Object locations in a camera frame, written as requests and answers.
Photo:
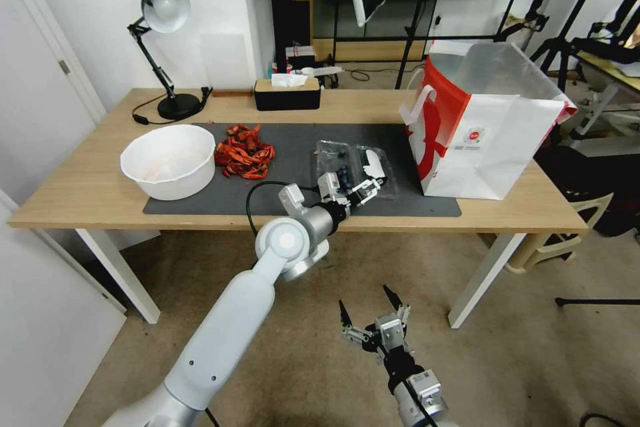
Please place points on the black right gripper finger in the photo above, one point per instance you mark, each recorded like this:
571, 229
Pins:
350, 329
398, 306

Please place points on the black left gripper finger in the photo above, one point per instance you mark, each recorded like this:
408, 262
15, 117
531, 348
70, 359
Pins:
372, 184
365, 195

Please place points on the clear plastic takeout container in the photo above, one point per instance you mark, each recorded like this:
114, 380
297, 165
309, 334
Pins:
334, 154

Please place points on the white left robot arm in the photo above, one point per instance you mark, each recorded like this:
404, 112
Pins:
240, 307

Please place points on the red white takeout bag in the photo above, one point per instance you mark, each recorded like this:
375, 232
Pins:
480, 147

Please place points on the black tissue box wooden lid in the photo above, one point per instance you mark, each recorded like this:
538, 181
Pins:
287, 97

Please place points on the black bag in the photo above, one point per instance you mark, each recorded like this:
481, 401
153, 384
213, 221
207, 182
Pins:
600, 187

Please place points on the dark grey desk mat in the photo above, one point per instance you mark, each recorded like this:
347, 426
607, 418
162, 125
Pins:
290, 147

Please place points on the white tissue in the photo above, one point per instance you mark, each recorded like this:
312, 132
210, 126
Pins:
287, 79

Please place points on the white box with red mark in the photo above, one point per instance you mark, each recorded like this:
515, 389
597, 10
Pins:
300, 57

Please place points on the beige plastic chair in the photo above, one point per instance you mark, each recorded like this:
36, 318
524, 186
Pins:
565, 242

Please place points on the white plastic bowl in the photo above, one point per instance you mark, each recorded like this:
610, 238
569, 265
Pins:
167, 162

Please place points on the yellow wooden board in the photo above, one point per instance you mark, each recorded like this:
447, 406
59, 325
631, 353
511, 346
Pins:
304, 9

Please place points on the black stand leg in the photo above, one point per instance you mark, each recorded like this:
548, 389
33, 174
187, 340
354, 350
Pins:
595, 302

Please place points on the black tripod stand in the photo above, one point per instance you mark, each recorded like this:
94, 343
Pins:
565, 36

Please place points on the wooden table with white legs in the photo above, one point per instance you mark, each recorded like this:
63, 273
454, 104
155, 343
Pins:
100, 172

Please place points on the black desk lamp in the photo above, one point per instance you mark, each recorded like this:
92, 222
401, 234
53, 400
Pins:
165, 6

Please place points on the white panel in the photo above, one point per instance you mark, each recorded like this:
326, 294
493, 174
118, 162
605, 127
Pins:
45, 322

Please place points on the metal door hinge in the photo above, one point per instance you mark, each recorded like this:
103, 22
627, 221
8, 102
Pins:
63, 66

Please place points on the white door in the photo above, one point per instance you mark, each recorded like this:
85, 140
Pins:
35, 97

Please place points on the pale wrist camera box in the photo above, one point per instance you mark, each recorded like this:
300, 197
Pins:
389, 329
331, 187

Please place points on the black metal frame rack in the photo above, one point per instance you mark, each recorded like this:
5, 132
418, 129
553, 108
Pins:
425, 39

